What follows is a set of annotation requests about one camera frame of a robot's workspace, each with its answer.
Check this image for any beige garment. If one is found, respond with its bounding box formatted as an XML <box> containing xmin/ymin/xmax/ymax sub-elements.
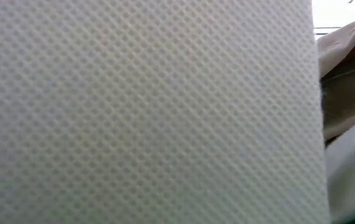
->
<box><xmin>316</xmin><ymin>12</ymin><xmax>355</xmax><ymax>141</ymax></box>

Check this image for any white textured non-woven fabric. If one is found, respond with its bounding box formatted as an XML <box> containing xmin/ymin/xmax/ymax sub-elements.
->
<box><xmin>0</xmin><ymin>0</ymin><xmax>331</xmax><ymax>224</ymax></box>

